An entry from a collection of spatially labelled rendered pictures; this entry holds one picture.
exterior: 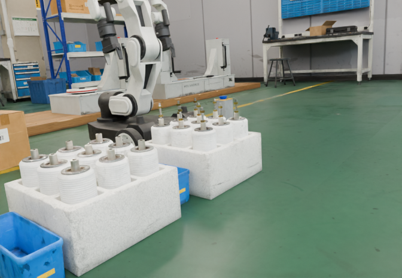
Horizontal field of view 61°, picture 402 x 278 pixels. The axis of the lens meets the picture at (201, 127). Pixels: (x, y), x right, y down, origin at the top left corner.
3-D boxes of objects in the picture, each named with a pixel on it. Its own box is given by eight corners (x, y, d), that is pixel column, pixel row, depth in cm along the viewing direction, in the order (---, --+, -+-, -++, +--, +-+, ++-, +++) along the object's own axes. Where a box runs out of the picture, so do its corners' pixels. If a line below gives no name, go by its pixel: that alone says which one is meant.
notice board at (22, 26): (14, 35, 653) (11, 17, 646) (39, 36, 690) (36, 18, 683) (14, 35, 651) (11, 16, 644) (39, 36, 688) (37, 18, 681)
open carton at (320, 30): (315, 36, 586) (315, 24, 581) (336, 34, 555) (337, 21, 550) (304, 37, 568) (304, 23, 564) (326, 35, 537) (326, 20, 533)
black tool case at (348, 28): (329, 35, 556) (330, 28, 554) (358, 33, 535) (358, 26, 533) (324, 35, 527) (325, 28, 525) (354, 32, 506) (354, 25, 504)
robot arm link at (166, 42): (154, 52, 214) (149, 33, 213) (165, 51, 221) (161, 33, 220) (166, 47, 205) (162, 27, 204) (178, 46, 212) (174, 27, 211)
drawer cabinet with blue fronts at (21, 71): (5, 101, 628) (-2, 63, 614) (30, 98, 663) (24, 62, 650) (18, 102, 591) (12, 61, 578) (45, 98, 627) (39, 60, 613)
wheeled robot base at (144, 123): (73, 148, 214) (66, 95, 207) (137, 131, 253) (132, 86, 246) (141, 162, 174) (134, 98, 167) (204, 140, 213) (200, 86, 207)
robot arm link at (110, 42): (98, 54, 180) (92, 31, 179) (112, 53, 188) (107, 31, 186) (112, 47, 172) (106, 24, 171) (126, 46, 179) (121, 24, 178)
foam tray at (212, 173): (142, 182, 152) (138, 143, 149) (197, 159, 181) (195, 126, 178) (210, 200, 128) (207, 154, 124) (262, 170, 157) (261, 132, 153)
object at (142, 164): (127, 203, 113) (121, 150, 109) (148, 194, 120) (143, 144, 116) (146, 210, 106) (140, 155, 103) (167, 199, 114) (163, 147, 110)
